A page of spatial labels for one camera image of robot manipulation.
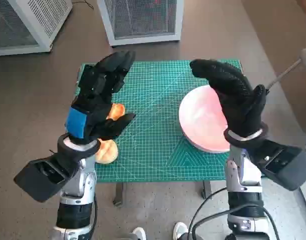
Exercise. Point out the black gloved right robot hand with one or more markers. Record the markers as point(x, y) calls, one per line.
point(238, 100)

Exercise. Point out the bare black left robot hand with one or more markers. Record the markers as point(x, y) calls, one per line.
point(93, 100)

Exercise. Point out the long striped toy bread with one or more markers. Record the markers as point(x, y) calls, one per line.
point(116, 111)

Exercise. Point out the pink bowl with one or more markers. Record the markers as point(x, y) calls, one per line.
point(200, 120)

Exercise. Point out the round toy bread bun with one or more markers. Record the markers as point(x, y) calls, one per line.
point(108, 153)

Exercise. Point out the green cutting mat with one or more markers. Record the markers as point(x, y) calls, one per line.
point(153, 112)

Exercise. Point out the white mesh cabinet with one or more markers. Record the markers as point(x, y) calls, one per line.
point(143, 20)
point(43, 20)

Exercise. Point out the dark metal table leg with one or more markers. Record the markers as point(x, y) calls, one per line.
point(119, 192)
point(207, 190)

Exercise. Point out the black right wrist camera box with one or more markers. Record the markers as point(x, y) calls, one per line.
point(288, 170)

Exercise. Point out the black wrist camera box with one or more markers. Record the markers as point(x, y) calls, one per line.
point(43, 180)
point(288, 170)

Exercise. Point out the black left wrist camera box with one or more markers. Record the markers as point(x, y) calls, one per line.
point(43, 180)

